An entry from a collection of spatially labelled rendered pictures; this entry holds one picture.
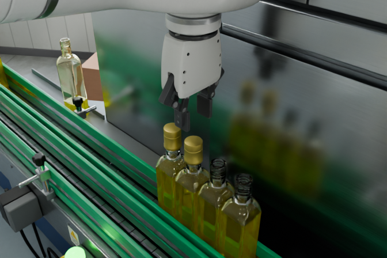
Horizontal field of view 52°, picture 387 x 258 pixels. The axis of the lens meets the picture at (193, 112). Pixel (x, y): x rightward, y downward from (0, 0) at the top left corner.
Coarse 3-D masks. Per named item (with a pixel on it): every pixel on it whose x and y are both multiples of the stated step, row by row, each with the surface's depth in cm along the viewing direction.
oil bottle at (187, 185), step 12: (204, 168) 78; (180, 180) 76; (192, 180) 75; (204, 180) 76; (180, 192) 78; (192, 192) 75; (180, 204) 80; (192, 204) 77; (180, 216) 82; (192, 216) 78; (192, 228) 80
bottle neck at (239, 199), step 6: (240, 174) 68; (246, 174) 68; (240, 180) 69; (246, 180) 69; (252, 180) 67; (234, 186) 68; (240, 186) 67; (246, 186) 66; (234, 192) 69; (240, 192) 67; (246, 192) 67; (234, 198) 69; (240, 198) 68; (246, 198) 68; (240, 204) 69
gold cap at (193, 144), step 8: (192, 136) 74; (184, 144) 73; (192, 144) 72; (200, 144) 72; (184, 152) 74; (192, 152) 72; (200, 152) 73; (184, 160) 74; (192, 160) 73; (200, 160) 74
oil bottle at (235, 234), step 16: (224, 208) 70; (240, 208) 69; (256, 208) 70; (224, 224) 72; (240, 224) 68; (256, 224) 72; (224, 240) 74; (240, 240) 70; (256, 240) 75; (224, 256) 76; (240, 256) 73
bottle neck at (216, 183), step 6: (210, 162) 71; (216, 162) 72; (222, 162) 71; (210, 168) 71; (216, 168) 70; (222, 168) 70; (210, 174) 72; (216, 174) 70; (222, 174) 71; (210, 180) 72; (216, 180) 71; (222, 180) 71; (216, 186) 72; (222, 186) 72
